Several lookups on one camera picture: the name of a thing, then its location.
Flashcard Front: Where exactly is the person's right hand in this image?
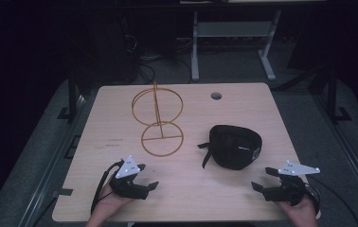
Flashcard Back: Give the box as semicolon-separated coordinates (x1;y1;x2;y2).
275;192;323;227

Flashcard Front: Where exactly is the aluminium rail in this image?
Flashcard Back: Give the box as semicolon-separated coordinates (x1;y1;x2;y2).
17;94;88;227
313;94;358;219

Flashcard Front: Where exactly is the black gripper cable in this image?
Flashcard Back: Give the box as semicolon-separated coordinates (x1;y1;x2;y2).
303;175;358;227
90;160;125;216

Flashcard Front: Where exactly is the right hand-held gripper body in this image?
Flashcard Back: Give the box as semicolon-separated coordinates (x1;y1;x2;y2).
261;159;321;207

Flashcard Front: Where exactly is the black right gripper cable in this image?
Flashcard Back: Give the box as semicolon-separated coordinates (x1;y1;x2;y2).
303;175;358;227

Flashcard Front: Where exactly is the gold wire hat stand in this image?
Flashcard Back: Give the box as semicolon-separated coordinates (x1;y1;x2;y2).
131;80;186;158

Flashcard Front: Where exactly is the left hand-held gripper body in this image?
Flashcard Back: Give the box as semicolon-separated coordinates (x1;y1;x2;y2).
108;154;151;201

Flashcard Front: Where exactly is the grey metal table frame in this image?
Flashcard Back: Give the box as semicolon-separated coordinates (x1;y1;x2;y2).
190;9;283;82

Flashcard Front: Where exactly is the floor cables bundle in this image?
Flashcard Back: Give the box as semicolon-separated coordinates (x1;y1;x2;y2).
135;36;194;85

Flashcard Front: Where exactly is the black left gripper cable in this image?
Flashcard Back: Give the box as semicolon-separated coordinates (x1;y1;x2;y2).
90;160;125;216

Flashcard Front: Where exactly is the black cap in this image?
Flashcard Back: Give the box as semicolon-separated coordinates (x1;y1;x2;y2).
197;124;263;171

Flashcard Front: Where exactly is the person's left hand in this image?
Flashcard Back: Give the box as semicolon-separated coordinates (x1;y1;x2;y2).
85;183;134;227

